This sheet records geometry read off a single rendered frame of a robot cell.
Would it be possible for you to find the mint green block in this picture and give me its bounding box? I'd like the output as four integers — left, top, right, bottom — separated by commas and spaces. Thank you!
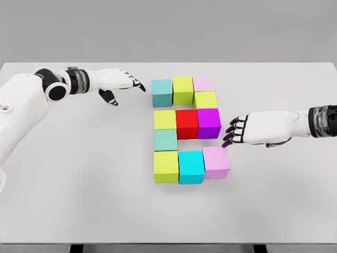
153, 129, 179, 152

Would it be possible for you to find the yellow-green block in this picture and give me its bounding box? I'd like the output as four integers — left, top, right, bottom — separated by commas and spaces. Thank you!
153, 150, 180, 184
172, 76, 195, 106
153, 110, 177, 131
193, 91, 219, 110

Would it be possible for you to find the purple block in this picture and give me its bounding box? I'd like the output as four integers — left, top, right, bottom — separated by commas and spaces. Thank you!
196, 108, 222, 140

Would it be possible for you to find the cyan block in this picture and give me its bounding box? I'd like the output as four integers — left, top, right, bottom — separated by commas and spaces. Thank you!
177, 150, 206, 185

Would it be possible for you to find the red block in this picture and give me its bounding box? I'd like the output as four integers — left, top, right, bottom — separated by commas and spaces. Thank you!
175, 109, 199, 140

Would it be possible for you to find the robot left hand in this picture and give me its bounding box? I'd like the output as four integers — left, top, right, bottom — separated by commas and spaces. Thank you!
98, 68, 146, 106

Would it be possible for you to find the teal block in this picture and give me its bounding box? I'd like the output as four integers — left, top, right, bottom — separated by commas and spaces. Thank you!
151, 79, 173, 108

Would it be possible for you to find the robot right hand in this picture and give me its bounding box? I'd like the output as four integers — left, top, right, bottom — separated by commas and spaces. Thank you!
221, 111, 292, 149

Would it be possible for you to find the light pink block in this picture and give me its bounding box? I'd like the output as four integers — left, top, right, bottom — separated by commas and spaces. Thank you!
202, 146, 231, 180
192, 75, 214, 92

